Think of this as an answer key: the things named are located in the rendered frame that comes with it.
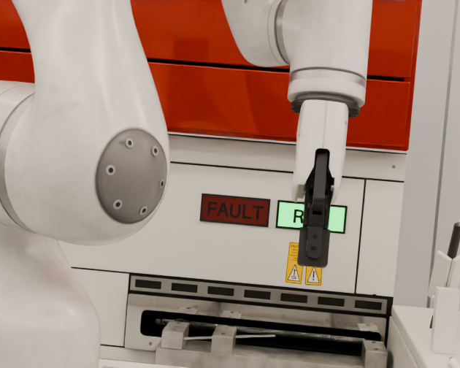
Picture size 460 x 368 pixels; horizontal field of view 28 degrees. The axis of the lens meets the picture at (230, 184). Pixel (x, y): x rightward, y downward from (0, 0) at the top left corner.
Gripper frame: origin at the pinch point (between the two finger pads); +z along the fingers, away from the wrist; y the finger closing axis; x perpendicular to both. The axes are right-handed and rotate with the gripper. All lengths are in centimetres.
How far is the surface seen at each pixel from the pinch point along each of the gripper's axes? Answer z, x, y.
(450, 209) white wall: -37, 48, -203
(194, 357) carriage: 14, -16, -50
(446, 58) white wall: -84, 42, -193
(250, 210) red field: -11, -10, -57
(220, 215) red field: -10, -15, -57
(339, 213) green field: -12, 5, -57
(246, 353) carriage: 13, -8, -52
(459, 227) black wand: -6.2, 18.6, -19.4
